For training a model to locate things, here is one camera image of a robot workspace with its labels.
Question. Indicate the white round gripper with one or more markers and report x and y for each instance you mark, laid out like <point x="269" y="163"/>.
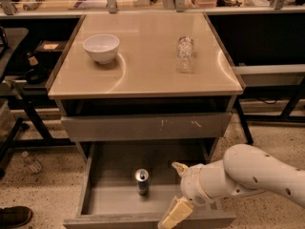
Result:
<point x="192" y="182"/>

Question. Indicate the redbull can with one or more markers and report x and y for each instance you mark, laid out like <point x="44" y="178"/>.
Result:
<point x="142" y="180"/>

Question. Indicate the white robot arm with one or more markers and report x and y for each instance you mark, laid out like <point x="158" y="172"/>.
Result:
<point x="243" y="171"/>

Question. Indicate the open grey middle drawer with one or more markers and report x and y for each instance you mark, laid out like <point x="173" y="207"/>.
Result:
<point x="110" y="199"/>

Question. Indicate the closed grey top drawer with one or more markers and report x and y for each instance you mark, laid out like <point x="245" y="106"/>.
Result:
<point x="145" y="126"/>

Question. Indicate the grey drawer cabinet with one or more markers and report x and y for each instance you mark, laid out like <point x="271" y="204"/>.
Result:
<point x="143" y="79"/>

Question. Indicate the clear plastic bottle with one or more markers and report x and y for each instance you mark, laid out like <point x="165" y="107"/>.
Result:
<point x="185" y="54"/>

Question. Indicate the plastic bottle on floor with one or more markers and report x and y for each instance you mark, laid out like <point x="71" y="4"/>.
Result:
<point x="32" y="162"/>

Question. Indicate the white ceramic bowl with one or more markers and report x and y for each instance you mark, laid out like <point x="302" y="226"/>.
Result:
<point x="102" y="48"/>

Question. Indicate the dark shoe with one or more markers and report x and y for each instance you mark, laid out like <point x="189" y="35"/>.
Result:
<point x="12" y="217"/>

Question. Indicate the black side table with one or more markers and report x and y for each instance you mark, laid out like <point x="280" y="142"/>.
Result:
<point x="12" y="91"/>

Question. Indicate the black frame desk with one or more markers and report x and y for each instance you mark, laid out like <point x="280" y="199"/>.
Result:
<point x="274" y="82"/>

